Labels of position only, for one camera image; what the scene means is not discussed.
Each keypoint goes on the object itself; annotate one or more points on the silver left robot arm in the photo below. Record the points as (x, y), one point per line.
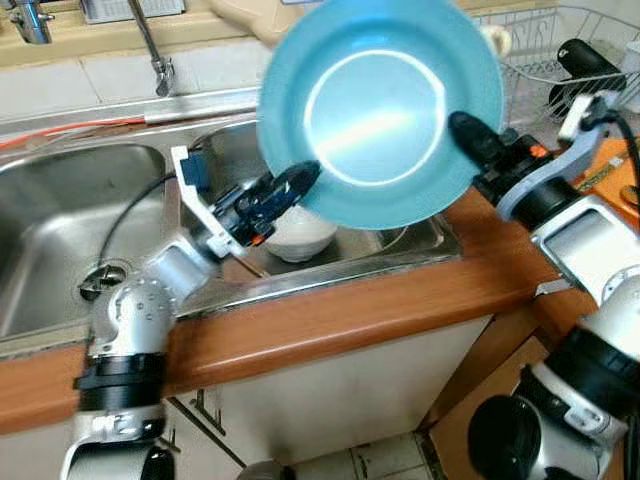
(130, 315)

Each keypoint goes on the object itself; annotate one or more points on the stainless steel double sink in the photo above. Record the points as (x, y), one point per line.
(60, 220)

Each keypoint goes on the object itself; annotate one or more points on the light patterned chopsticks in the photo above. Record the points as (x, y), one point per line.
(598, 175)

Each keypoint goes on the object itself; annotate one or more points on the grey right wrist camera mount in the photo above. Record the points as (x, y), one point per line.
(560, 170)

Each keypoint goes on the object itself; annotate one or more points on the cream mug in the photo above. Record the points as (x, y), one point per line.
(498, 42)

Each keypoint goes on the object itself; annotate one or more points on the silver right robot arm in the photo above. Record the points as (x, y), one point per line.
(590, 250)

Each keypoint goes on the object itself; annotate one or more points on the orange bowl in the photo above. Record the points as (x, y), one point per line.
(618, 170)

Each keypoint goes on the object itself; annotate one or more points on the orange plate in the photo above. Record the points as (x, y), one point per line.
(600, 192)

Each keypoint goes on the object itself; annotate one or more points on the white cabinet door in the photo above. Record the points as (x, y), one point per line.
(340, 390)

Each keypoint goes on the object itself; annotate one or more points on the teal plate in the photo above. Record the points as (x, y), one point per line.
(380, 110)

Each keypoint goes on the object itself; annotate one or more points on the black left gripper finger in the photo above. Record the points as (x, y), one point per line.
(292, 185)

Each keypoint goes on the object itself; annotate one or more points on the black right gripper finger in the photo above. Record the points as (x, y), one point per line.
(480, 140)

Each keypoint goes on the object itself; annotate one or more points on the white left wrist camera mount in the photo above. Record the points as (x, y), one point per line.
(196, 205)

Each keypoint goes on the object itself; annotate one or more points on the white ribbed tray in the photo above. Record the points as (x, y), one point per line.
(130, 8)

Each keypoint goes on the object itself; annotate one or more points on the beige cloth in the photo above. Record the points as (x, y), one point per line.
(245, 20)

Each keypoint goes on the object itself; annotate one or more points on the chrome tap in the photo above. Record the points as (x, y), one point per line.
(32, 20)

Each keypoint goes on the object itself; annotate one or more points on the chrome sink faucet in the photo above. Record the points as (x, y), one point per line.
(162, 75)

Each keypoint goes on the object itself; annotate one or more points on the sink drain strainer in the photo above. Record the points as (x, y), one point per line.
(104, 281)

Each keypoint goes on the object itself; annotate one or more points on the black flask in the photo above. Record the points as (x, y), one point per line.
(585, 62)

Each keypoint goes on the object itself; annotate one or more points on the plain chopsticks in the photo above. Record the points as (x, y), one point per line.
(253, 267)

